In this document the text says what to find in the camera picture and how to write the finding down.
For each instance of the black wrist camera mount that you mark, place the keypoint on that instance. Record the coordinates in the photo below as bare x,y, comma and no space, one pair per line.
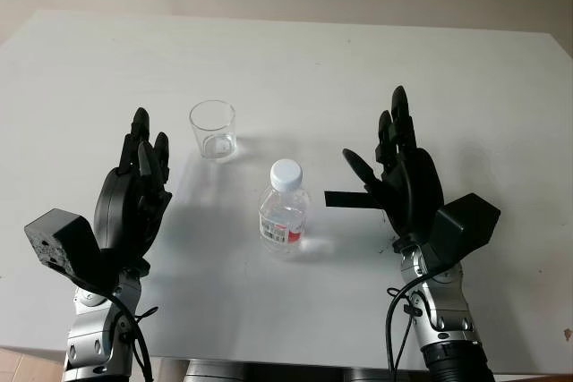
465,225
62,239

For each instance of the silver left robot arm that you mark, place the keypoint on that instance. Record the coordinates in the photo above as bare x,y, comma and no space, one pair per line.
96,333

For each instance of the clear plastic cup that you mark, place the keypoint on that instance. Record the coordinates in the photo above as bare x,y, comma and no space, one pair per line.
214,136

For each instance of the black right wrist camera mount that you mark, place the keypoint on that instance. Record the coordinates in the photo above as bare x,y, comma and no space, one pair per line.
465,225

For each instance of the black tape strip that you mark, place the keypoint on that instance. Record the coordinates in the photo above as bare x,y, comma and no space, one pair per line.
349,200

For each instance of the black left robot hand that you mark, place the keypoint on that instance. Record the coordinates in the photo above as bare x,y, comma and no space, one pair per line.
117,203

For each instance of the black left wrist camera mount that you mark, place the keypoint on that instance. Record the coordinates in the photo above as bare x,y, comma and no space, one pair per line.
62,239

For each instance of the clear plastic water bottle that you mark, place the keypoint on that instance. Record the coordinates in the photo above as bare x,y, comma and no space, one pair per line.
284,221

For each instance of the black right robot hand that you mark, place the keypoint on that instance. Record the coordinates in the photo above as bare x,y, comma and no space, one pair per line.
414,185

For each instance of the dark robot torso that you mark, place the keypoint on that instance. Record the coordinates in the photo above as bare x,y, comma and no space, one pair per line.
215,370

